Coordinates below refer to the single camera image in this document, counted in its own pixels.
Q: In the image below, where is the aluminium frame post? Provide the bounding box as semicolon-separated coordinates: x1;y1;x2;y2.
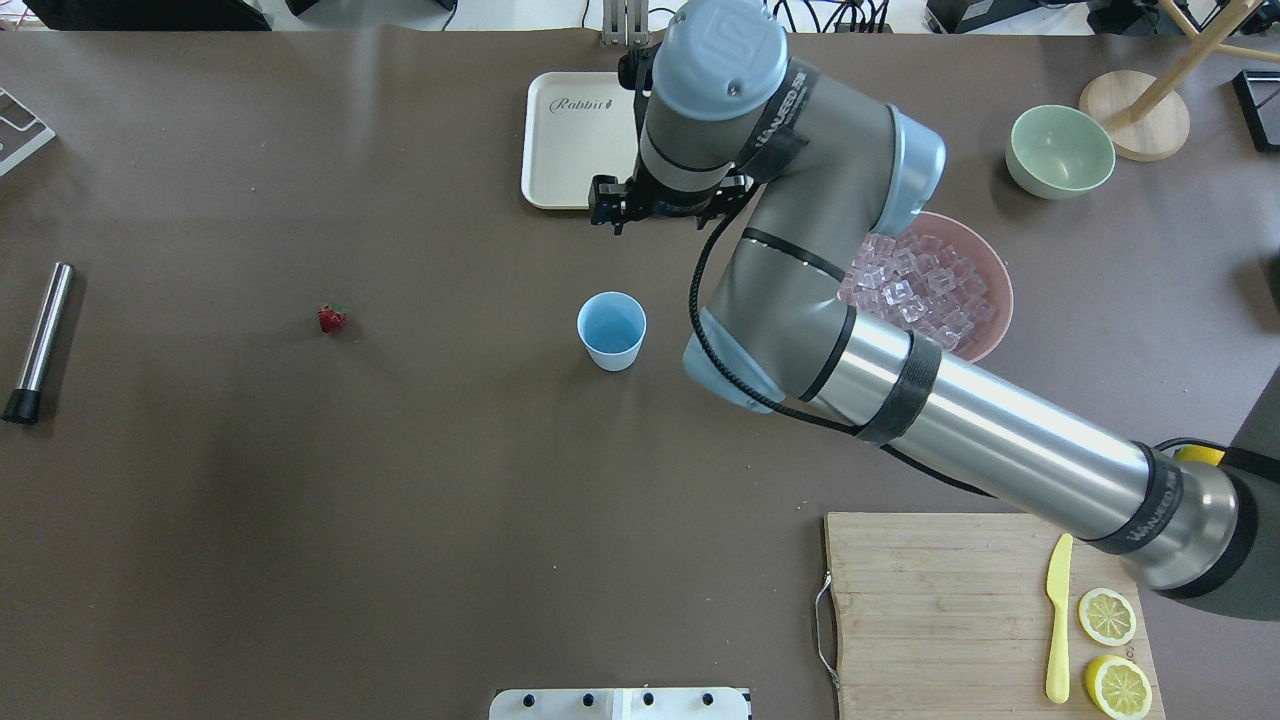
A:
600;0;652;47

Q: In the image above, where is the green ceramic bowl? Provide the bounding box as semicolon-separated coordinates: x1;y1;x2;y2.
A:
1004;105;1116;200

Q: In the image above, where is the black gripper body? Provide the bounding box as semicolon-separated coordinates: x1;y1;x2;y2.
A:
588;172;753;236

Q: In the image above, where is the upper lemon half slice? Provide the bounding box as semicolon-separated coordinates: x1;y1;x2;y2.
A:
1076;587;1138;647

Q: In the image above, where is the clear ice cube pile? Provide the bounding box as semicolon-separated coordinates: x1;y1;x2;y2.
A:
836;231;996;359

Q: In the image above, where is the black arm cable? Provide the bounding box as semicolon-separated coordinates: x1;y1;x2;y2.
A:
689;200;1001;498

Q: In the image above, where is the steel muddler black tip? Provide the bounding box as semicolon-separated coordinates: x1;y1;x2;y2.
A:
3;263;76;425

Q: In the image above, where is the far yellow lemon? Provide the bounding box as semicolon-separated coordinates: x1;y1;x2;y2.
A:
1172;445;1225;466

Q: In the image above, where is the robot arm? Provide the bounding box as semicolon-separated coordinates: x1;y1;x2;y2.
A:
589;1;1279;621

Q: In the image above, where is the lemon half slice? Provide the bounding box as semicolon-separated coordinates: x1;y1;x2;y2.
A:
1076;587;1138;647
1083;655;1155;719

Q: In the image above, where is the wooden cutting board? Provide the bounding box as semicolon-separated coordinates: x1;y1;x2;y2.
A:
824;512;1140;719

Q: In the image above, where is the light blue plastic cup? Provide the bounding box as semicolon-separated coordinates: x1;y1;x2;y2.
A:
576;291;648;372

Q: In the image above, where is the cream rabbit serving tray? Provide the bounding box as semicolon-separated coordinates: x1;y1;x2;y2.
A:
520;70;637;211

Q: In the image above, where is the yellow plastic knife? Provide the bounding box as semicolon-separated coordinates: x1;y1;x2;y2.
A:
1044;533;1075;705

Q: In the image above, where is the lower lemon half slice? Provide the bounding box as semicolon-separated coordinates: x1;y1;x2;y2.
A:
1083;655;1155;719

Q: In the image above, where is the pink bowl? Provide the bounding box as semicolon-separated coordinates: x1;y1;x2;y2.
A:
837;211;1012;363

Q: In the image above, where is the black metal tray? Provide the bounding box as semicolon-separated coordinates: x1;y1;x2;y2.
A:
1231;69;1279;154

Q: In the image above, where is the red strawberry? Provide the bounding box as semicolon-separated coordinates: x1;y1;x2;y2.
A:
316;304;349;334

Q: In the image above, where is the wooden cup stand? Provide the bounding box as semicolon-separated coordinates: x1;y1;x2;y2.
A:
1078;1;1279;161

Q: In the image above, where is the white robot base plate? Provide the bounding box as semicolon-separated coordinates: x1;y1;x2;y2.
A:
488;685;754;719

